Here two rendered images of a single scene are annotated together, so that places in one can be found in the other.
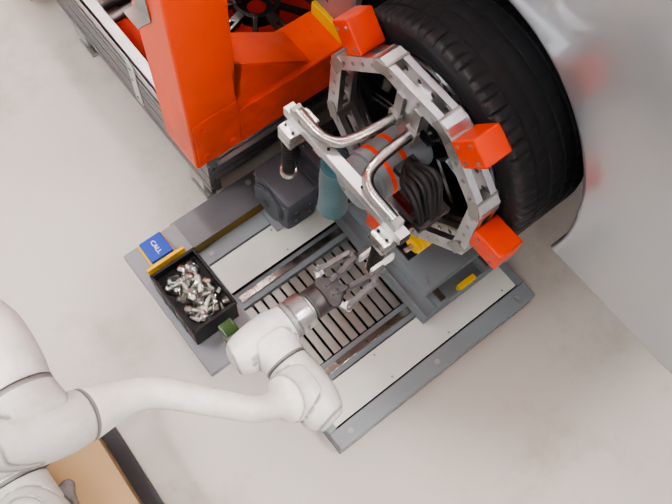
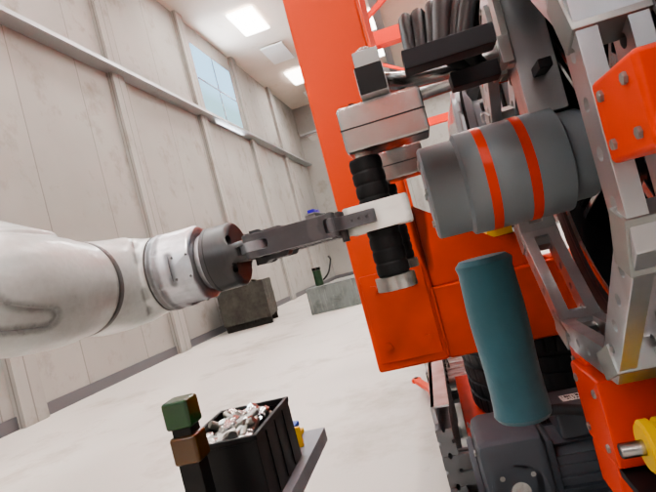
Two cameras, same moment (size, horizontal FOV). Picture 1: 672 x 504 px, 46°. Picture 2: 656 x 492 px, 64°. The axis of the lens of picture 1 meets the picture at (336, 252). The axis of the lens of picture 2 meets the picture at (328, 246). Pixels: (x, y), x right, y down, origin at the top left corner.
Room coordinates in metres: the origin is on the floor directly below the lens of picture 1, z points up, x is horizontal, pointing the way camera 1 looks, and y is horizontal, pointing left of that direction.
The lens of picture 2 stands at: (0.36, -0.54, 0.80)
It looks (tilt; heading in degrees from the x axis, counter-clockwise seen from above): 1 degrees up; 56
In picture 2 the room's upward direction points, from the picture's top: 15 degrees counter-clockwise
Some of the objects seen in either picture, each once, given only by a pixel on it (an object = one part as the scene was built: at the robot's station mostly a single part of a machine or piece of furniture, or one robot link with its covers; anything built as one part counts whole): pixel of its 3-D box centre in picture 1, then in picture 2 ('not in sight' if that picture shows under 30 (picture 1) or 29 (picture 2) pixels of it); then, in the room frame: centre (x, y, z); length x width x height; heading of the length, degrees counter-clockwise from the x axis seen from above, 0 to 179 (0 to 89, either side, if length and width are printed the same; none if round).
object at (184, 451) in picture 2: not in sight; (190, 446); (0.57, 0.24, 0.59); 0.04 x 0.04 x 0.04; 46
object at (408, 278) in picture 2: (376, 258); (380, 219); (0.74, -0.10, 0.83); 0.04 x 0.04 x 0.16
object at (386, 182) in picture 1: (384, 165); (502, 174); (0.97, -0.09, 0.85); 0.21 x 0.14 x 0.14; 136
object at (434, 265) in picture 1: (424, 207); not in sight; (1.15, -0.26, 0.32); 0.40 x 0.30 x 0.28; 46
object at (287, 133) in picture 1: (298, 128); (397, 163); (1.00, 0.13, 0.93); 0.09 x 0.05 x 0.05; 136
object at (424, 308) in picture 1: (416, 233); not in sight; (1.14, -0.26, 0.13); 0.50 x 0.36 x 0.10; 46
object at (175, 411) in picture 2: (228, 329); (182, 412); (0.57, 0.24, 0.64); 0.04 x 0.04 x 0.04; 46
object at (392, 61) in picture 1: (406, 150); (556, 159); (1.02, -0.14, 0.85); 0.54 x 0.07 x 0.54; 46
